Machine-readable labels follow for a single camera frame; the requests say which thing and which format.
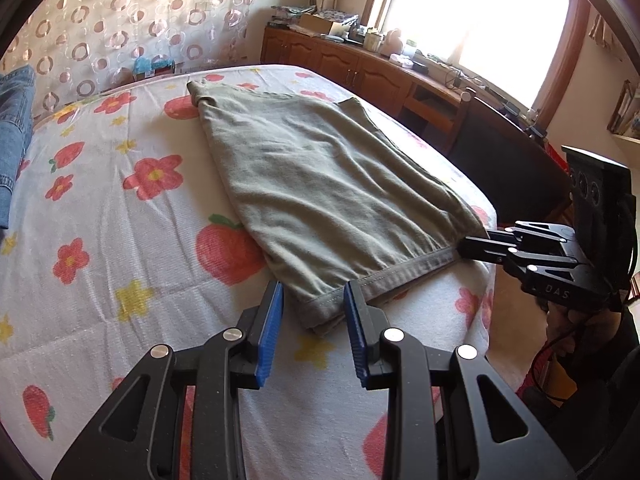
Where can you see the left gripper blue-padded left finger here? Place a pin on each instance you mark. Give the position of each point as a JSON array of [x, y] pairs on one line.
[[136, 433]]

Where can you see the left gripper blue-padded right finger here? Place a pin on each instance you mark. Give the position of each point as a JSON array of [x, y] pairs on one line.
[[450, 415]]

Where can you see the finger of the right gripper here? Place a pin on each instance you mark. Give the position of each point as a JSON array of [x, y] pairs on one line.
[[525, 231], [494, 251]]

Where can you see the grey-green pants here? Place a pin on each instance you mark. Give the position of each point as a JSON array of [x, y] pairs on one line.
[[328, 197]]

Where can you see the right hand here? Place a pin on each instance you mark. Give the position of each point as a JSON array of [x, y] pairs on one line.
[[569, 330]]

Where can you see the dark wooden chair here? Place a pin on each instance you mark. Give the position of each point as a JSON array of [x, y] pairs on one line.
[[517, 176]]

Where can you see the brown wooden cabinet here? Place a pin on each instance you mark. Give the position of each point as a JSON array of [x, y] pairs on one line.
[[422, 104]]

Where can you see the white floral bed sheet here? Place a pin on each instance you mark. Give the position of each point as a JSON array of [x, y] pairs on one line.
[[121, 237]]

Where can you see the white pink bottle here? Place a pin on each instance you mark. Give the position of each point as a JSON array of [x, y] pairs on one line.
[[392, 43]]

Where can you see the cardboard box on cabinet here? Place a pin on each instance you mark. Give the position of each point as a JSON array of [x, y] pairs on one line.
[[318, 25]]

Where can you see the blue item on small box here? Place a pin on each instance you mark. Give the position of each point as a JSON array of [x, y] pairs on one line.
[[160, 65]]

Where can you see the folded blue jeans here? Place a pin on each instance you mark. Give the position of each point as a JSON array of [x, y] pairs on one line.
[[16, 98]]

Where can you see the circle-patterned sheer curtain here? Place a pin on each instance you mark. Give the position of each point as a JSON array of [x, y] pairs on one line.
[[79, 48]]

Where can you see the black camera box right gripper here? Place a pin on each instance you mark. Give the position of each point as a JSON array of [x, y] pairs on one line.
[[604, 213]]

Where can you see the window with wooden frame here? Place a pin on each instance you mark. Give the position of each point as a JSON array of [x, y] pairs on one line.
[[527, 49]]

